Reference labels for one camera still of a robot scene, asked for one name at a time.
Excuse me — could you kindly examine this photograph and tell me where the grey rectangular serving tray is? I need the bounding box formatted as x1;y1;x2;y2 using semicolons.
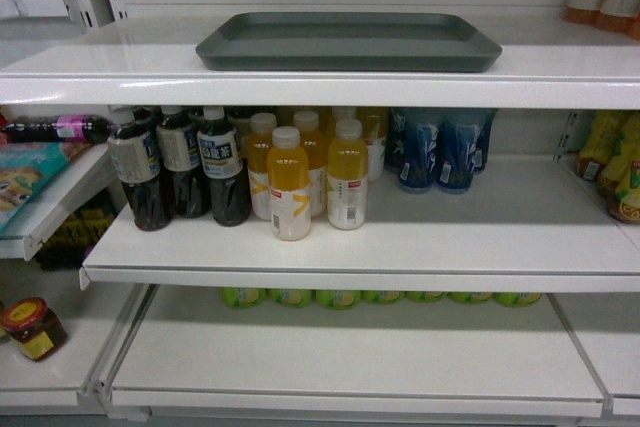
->
195;12;502;73

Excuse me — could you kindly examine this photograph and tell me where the orange juice bottle front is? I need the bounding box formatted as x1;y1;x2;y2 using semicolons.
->
267;126;311;241

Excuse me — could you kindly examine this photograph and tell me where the orange juice bottle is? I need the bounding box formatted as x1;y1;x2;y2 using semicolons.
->
293;110;328;217
247;112;277;221
267;126;311;241
327;118;368;230

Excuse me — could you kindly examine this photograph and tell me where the orange juice bottle right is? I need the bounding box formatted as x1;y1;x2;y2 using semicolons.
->
327;118;368;230

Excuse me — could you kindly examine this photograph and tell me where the orange juice bottle back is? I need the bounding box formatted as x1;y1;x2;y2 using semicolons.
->
293;110;328;217

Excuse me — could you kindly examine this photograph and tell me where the orange juice bottle left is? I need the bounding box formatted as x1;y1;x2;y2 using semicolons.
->
247;112;277;221

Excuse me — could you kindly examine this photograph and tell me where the dark tea bottle right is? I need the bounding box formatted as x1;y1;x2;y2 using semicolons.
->
197;106;251;227

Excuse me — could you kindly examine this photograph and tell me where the dark tea bottle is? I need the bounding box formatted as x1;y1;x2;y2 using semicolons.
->
107;106;172;232
197;106;251;227
156;105;211;218

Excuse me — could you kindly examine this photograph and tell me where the green bottle row below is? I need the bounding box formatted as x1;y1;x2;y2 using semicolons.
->
220;287;542;310

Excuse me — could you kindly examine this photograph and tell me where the blue drink bottle right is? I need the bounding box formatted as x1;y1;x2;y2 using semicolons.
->
436;109;484;194

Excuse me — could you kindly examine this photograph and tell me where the dark tea bottle middle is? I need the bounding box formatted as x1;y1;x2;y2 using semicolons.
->
156;105;211;218

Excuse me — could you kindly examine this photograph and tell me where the dark tea bottle left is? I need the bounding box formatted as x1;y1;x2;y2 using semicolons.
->
107;106;172;232

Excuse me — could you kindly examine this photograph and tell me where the white bottom shelf board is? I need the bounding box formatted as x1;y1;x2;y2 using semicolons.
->
111;285;604;419

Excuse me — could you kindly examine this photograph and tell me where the white left side shelf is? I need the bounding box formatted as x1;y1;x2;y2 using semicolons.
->
0;144;116;261

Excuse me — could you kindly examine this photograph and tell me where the lying dark purple-label bottle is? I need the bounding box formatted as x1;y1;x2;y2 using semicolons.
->
1;115;112;145

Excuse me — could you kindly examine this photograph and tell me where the yellow drink bottles right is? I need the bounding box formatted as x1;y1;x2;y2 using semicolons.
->
576;110;639;225

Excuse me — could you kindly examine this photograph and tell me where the teal snack package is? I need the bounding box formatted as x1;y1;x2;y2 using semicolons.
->
1;142;90;230

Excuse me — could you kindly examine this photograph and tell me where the red lid sauce jar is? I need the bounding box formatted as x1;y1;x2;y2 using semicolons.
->
1;297;69;362

